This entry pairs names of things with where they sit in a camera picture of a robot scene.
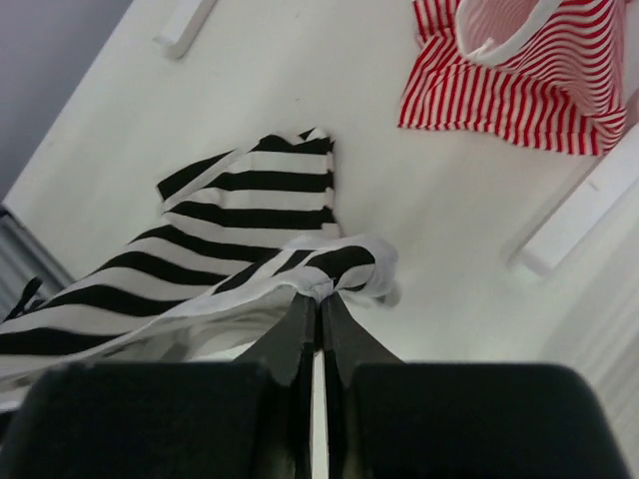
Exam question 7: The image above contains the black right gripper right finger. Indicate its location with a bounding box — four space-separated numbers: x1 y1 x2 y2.
321 295 630 478

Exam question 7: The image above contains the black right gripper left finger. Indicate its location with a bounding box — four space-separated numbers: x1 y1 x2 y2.
1 296 317 478

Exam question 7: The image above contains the red white striped tank top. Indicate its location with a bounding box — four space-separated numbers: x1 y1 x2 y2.
398 1 628 156

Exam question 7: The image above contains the black white striped tank top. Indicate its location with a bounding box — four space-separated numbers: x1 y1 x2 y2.
1 129 398 410

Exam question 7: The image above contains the white clothes rack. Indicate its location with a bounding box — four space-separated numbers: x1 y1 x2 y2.
153 0 639 276

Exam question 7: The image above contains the aluminium rail frame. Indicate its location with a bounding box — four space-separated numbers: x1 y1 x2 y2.
1 206 75 322

